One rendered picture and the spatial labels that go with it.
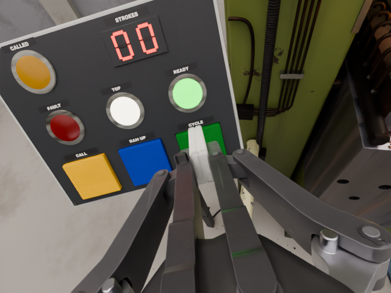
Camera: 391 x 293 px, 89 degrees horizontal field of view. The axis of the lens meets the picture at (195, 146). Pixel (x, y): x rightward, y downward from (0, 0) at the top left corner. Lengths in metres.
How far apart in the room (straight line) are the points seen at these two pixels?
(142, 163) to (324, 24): 0.45
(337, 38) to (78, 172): 0.57
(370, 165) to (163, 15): 0.49
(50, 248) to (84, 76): 1.57
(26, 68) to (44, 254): 1.57
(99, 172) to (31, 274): 1.51
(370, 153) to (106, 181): 0.50
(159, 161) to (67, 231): 1.47
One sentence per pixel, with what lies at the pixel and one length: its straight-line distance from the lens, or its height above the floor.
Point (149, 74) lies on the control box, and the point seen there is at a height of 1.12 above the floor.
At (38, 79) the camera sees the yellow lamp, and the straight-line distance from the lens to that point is 0.37.
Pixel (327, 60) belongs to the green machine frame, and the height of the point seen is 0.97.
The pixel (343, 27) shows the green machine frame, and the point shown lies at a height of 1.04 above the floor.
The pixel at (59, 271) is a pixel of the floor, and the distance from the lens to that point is 1.72.
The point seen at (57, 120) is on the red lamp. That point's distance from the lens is 0.37.
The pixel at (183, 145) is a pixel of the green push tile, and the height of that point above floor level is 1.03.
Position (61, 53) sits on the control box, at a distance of 0.35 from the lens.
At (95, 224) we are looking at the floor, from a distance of 1.65.
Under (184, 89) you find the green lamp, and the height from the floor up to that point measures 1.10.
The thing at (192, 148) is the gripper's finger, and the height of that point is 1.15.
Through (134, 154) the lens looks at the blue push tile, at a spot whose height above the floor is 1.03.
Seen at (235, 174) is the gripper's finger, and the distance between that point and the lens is 0.16.
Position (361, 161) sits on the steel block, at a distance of 0.54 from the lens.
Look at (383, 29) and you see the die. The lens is 0.69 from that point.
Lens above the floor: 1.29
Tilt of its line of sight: 54 degrees down
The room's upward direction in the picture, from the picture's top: 19 degrees counter-clockwise
